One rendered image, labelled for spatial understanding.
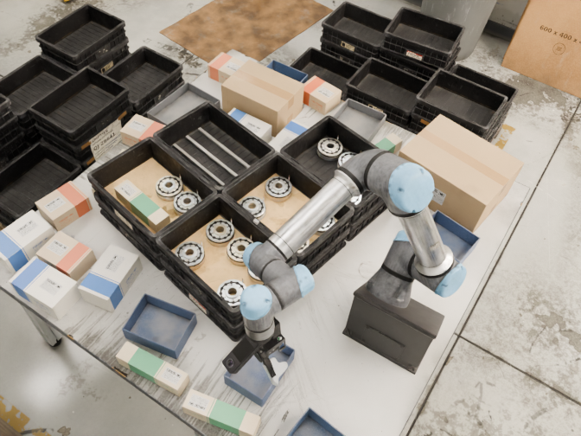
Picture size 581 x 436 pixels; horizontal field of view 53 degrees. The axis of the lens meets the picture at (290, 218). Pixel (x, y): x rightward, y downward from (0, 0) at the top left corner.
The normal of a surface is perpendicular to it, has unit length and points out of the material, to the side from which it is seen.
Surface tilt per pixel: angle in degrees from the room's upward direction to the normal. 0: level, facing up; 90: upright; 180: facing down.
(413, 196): 62
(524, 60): 73
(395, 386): 0
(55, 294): 0
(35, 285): 0
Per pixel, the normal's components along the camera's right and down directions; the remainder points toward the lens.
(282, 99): 0.05, -0.60
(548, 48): -0.51, 0.48
